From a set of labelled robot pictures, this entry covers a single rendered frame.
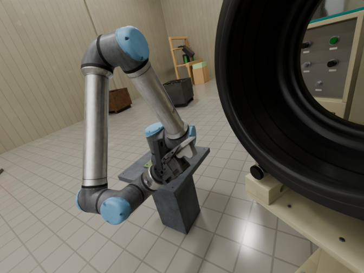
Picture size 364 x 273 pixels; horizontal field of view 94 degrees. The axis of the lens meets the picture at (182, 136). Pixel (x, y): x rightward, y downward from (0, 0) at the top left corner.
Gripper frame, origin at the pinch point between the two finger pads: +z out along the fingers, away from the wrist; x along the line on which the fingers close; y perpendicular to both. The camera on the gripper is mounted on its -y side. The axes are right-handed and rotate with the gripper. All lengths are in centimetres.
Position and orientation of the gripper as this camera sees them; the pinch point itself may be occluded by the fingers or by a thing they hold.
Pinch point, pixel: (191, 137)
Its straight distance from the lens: 57.5
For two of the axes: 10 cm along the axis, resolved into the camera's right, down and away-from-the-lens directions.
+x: -4.4, 1.3, -8.9
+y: 6.0, 7.8, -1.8
